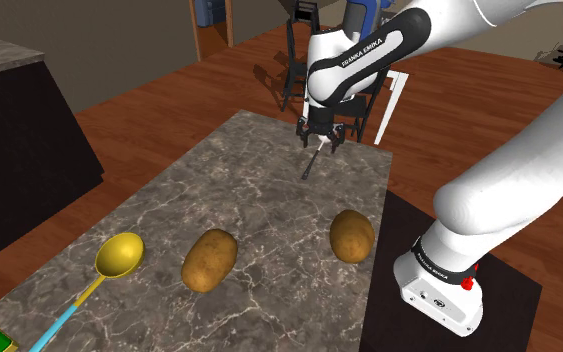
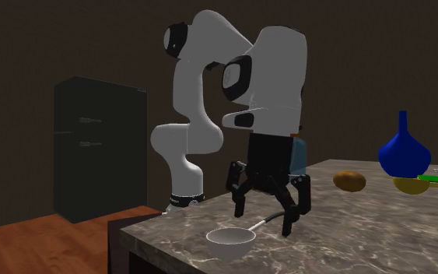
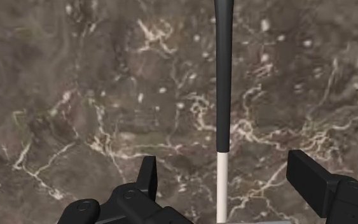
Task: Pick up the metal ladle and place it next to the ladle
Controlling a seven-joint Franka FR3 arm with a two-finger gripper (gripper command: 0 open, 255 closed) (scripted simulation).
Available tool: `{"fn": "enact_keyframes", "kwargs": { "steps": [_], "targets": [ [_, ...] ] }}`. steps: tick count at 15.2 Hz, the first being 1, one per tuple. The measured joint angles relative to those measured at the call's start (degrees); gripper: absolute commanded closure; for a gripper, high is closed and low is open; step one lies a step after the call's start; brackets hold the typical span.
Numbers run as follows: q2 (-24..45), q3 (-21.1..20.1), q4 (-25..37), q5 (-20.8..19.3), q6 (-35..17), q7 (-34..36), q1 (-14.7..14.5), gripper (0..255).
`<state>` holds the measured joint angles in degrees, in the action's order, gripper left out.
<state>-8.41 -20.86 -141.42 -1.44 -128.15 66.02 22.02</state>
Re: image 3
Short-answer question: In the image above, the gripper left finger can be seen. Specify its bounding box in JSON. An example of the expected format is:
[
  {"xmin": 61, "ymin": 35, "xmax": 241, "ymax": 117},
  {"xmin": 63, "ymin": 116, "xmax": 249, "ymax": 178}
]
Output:
[{"xmin": 57, "ymin": 155, "xmax": 194, "ymax": 224}]

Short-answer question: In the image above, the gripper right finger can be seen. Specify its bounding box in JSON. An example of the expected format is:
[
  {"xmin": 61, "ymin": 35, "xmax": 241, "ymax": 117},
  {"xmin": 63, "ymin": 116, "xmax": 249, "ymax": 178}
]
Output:
[{"xmin": 286, "ymin": 149, "xmax": 358, "ymax": 224}]

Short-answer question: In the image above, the black-handled white kitchen tool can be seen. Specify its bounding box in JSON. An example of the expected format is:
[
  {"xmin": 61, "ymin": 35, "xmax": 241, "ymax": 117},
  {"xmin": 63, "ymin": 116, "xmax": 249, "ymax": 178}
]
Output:
[{"xmin": 214, "ymin": 0, "xmax": 235, "ymax": 224}]

